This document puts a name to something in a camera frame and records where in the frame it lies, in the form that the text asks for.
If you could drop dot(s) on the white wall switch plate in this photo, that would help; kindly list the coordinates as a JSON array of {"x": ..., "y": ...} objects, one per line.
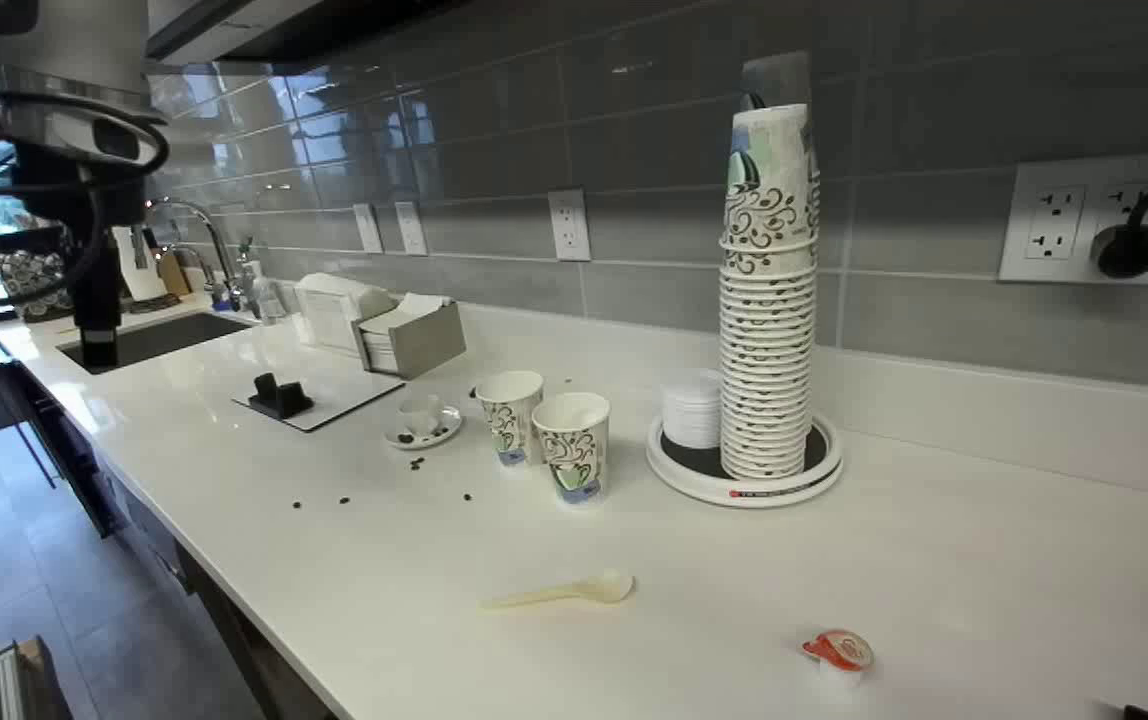
[
  {"x": 408, "y": 227},
  {"x": 571, "y": 227},
  {"x": 364, "y": 231}
]

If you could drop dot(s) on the black block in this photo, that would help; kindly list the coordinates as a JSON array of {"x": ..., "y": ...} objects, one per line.
[{"x": 276, "y": 399}]

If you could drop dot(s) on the black power plug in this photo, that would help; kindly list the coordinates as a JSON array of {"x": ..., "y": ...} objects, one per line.
[{"x": 1124, "y": 248}]

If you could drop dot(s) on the stack of white lids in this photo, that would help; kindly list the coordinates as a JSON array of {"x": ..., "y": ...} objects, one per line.
[{"x": 690, "y": 410}]

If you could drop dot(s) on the patterned paper cup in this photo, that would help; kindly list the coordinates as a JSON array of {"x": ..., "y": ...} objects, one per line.
[
  {"x": 510, "y": 419},
  {"x": 573, "y": 445}
]

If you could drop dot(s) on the small red wrapper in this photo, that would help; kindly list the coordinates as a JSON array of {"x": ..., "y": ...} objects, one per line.
[{"x": 838, "y": 653}]

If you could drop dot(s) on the soap bottle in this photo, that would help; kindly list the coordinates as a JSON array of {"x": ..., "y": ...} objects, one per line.
[{"x": 253, "y": 282}]

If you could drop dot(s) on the white plastic spoon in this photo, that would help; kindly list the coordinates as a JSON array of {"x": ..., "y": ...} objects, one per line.
[{"x": 573, "y": 595}]

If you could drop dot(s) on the chrome faucet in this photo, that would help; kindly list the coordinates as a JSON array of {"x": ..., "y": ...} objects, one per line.
[{"x": 194, "y": 227}]

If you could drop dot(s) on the white flat board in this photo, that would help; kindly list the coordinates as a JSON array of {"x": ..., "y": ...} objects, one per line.
[{"x": 336, "y": 387}]

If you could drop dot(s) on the black kitchen sink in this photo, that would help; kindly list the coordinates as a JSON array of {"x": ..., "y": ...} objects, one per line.
[{"x": 154, "y": 343}]

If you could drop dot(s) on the grey napkin dispenser box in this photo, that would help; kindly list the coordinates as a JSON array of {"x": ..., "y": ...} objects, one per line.
[{"x": 414, "y": 335}]

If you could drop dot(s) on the white double power outlet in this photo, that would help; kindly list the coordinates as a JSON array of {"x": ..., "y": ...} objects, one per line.
[{"x": 1089, "y": 219}]

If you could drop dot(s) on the white tissue stack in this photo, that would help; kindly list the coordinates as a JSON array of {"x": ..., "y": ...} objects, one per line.
[{"x": 334, "y": 305}]

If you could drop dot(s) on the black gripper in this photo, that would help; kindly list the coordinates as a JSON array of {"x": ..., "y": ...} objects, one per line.
[{"x": 98, "y": 244}]

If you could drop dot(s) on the round white cup tray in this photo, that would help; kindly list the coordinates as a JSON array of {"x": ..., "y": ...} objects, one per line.
[{"x": 745, "y": 481}]

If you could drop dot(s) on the glass tea cup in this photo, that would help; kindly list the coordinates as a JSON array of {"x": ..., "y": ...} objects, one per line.
[{"x": 426, "y": 426}]

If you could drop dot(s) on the scattered coffee beans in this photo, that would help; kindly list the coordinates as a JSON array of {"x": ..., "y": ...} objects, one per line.
[{"x": 342, "y": 503}]

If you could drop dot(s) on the tall stack of paper cups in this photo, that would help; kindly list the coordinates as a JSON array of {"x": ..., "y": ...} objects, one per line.
[{"x": 771, "y": 295}]

